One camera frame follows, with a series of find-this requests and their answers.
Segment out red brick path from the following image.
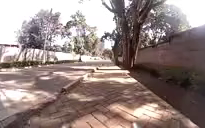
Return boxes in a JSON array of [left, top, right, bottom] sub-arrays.
[[25, 65, 200, 128]]

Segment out concrete kerb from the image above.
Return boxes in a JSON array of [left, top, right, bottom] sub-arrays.
[[3, 67, 97, 128]]

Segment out large tree trunks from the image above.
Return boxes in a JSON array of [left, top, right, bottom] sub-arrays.
[[101, 0, 168, 69]]

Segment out row of trees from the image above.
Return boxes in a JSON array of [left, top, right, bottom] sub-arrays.
[[15, 8, 106, 64]]

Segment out grey asphalt road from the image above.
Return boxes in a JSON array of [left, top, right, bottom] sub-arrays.
[[0, 61, 113, 122]]

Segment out low green hedge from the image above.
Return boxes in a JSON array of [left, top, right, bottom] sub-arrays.
[[0, 59, 80, 70]]

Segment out dirt and grass strip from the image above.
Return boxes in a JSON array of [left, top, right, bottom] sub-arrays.
[[129, 65, 205, 128]]

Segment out pale long wall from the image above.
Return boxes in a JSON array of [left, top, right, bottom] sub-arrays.
[[0, 43, 103, 65]]

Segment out brick wall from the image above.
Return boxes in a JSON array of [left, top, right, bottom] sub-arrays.
[[135, 21, 205, 75]]

